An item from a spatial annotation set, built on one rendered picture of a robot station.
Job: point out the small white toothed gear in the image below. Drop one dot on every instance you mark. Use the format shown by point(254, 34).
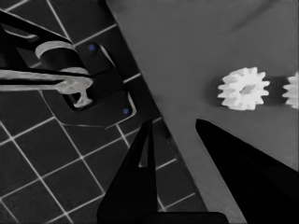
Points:
point(294, 92)
point(233, 89)

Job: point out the dark robot body block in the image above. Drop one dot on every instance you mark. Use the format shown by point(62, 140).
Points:
point(106, 93)

